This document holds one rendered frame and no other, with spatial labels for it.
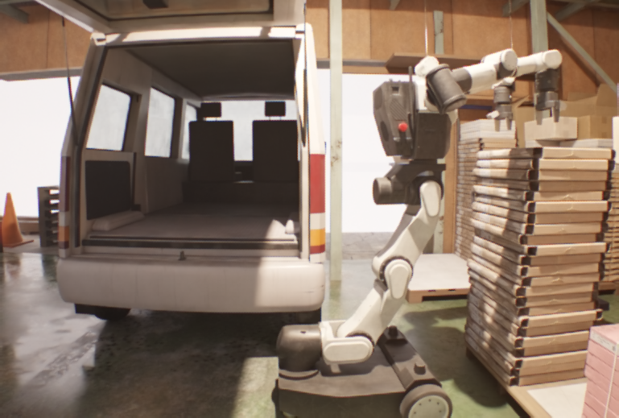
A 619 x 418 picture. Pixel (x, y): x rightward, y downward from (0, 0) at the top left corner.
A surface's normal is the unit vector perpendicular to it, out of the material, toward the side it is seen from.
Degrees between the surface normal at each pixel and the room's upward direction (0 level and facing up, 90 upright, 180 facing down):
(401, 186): 90
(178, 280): 86
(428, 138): 101
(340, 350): 90
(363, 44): 90
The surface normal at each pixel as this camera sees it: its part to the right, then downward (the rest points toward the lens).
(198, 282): 0.04, -0.02
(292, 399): -0.25, 0.05
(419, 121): 0.06, 0.25
